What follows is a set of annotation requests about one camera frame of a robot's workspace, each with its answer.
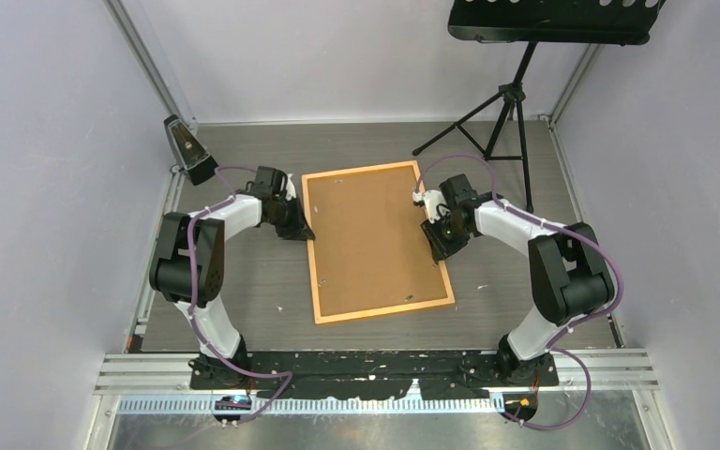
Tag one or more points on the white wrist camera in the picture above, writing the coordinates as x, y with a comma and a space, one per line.
433, 203
289, 190

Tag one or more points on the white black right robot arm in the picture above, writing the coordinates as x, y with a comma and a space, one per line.
570, 276

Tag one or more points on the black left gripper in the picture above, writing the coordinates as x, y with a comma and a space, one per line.
299, 230

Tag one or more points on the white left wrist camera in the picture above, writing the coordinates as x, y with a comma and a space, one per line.
289, 190

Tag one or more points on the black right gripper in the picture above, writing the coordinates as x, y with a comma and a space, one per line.
441, 247

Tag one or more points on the black metronome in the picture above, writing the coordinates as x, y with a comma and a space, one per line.
191, 157

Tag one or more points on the black music stand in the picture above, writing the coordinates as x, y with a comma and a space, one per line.
622, 23

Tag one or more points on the orange wooden picture frame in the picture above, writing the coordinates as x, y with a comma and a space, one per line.
378, 242

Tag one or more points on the aluminium rail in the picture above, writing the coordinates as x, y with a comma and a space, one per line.
158, 373

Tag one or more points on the brown backing board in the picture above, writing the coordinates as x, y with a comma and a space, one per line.
375, 242

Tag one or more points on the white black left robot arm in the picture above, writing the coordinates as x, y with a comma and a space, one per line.
188, 264

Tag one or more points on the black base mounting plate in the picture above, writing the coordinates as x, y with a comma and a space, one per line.
376, 375

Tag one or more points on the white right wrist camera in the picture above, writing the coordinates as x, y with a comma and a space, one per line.
433, 203

